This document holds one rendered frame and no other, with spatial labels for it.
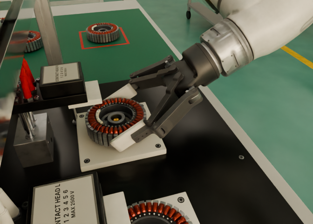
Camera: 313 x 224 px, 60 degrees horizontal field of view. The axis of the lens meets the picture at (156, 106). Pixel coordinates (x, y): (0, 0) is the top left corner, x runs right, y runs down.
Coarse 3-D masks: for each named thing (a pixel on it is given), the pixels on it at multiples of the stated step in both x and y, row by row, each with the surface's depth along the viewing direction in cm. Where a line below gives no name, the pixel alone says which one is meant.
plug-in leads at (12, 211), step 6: (0, 192) 23; (0, 198) 23; (6, 198) 23; (0, 204) 21; (6, 204) 24; (12, 204) 24; (0, 210) 21; (6, 210) 22; (12, 210) 24; (18, 210) 25; (0, 216) 21; (6, 216) 22; (12, 216) 25; (18, 216) 25; (0, 222) 22; (6, 222) 22; (12, 222) 22
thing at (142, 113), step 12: (96, 108) 51; (108, 108) 52; (120, 108) 53; (132, 108) 51; (96, 120) 48; (108, 120) 50; (120, 120) 50; (132, 120) 48; (96, 132) 46; (108, 132) 46; (120, 132) 46; (108, 144) 47
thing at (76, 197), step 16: (80, 176) 26; (96, 176) 26; (32, 192) 25; (48, 192) 25; (64, 192) 25; (80, 192) 25; (96, 192) 25; (32, 208) 23; (48, 208) 23; (64, 208) 23; (80, 208) 23; (96, 208) 23; (112, 208) 28
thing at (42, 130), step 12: (36, 120) 48; (48, 120) 50; (24, 132) 45; (36, 132) 45; (48, 132) 48; (24, 144) 43; (36, 144) 44; (48, 144) 46; (24, 156) 45; (36, 156) 46; (48, 156) 46
